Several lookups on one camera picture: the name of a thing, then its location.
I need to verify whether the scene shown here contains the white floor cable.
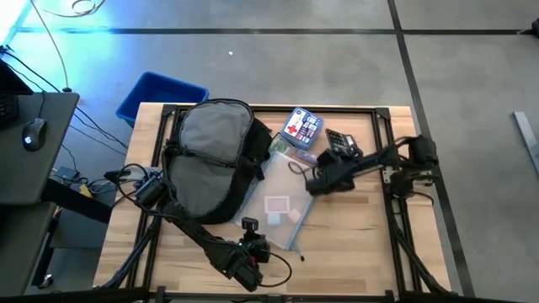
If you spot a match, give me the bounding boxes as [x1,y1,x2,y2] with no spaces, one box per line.
[29,0,73,93]

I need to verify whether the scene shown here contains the purple playing card deck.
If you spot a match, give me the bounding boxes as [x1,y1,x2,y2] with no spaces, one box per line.
[264,194,291,215]

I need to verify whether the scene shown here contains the blue plastic bin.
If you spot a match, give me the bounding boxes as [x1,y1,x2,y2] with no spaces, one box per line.
[115,71,211,128]

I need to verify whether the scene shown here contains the purple packet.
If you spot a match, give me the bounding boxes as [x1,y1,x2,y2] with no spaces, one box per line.
[293,148,318,167]

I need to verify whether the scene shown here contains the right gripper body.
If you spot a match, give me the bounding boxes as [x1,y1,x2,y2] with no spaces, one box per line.
[322,158,363,195]

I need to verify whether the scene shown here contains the dark floor object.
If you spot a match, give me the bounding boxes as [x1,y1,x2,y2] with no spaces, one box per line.
[518,17,539,38]

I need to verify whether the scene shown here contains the clear mesh pouch blue trim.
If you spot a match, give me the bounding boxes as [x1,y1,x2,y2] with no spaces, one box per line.
[230,149,317,263]

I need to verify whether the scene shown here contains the grey metal bar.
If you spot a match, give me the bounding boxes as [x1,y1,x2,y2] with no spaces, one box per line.
[512,110,539,176]

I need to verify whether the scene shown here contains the black calculator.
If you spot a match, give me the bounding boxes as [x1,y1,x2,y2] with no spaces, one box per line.
[324,127,365,161]

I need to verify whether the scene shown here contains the blue first aid kit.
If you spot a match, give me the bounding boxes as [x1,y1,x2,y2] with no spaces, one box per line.
[279,106,325,152]

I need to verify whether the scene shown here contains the black laptop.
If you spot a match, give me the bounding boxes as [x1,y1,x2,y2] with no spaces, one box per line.
[0,57,35,130]

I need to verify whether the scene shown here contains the dark grey desk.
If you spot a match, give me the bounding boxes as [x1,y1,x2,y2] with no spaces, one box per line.
[0,91,81,206]

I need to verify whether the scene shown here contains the black power adapter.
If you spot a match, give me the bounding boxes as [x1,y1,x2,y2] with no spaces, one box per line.
[53,166,81,183]

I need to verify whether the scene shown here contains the black desk cables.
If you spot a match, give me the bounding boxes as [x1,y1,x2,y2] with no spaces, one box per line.
[0,45,130,151]

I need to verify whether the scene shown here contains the black backpack grey lining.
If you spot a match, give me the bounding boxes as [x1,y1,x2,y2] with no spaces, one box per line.
[161,98,275,226]

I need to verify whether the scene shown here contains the green packet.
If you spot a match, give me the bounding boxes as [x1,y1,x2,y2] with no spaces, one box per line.
[268,133,295,157]

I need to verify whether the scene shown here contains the black computer mouse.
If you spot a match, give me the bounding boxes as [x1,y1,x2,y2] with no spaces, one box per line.
[21,117,48,152]

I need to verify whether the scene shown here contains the coiled white cable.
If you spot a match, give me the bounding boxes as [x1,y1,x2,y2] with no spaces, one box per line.
[41,0,106,19]

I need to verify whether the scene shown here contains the black aluminium table frame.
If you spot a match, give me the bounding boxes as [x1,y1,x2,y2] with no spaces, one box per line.
[100,104,454,303]

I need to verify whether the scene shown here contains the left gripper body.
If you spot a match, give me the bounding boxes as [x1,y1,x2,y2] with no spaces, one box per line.
[237,229,272,267]

